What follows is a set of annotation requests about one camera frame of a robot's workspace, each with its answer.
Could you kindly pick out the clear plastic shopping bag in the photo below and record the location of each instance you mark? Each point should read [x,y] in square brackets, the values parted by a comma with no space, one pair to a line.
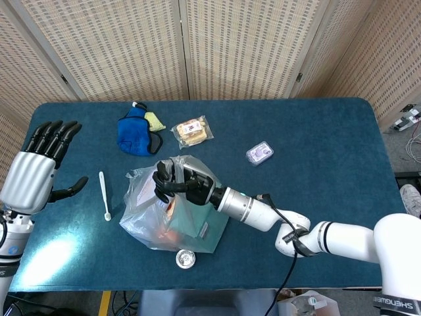
[144,214]

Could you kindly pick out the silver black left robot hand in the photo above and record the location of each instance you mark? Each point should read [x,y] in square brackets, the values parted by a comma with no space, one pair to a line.
[29,181]

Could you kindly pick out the yellow sponge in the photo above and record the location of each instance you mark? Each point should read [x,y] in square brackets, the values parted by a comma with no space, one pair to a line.
[154,122]

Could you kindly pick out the woven folding screen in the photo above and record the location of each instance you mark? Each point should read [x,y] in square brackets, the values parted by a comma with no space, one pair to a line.
[131,49]

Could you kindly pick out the teal tablecloth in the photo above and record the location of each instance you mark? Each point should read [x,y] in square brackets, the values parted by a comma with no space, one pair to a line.
[296,138]

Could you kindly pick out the packaged biscuits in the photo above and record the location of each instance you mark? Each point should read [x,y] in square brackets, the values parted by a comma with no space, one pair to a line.
[192,131]

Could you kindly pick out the white sneaker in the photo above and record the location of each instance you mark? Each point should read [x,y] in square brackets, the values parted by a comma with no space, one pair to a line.
[412,199]

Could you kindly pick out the teal cardboard box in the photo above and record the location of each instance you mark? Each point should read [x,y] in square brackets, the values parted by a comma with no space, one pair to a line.
[204,224]

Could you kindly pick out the round clear paperclip tub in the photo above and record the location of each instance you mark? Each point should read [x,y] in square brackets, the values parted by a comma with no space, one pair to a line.
[185,258]

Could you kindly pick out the blue fabric pouch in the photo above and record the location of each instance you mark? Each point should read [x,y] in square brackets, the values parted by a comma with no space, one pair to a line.
[133,135]

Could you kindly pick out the white power strip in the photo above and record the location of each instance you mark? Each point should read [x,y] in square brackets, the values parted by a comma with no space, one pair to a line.
[406,118]

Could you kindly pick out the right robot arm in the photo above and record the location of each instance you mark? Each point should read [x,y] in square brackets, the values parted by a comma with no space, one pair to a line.
[345,237]

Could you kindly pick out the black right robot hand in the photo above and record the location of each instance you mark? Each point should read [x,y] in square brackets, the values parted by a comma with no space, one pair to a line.
[197,189]

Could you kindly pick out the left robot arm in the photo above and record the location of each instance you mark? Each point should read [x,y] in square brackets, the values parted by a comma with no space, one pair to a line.
[10,243]

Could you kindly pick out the small clear purple clip box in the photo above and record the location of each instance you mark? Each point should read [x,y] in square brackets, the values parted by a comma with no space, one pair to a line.
[260,153]

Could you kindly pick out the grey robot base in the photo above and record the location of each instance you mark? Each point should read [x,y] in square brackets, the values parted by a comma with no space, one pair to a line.
[204,304]

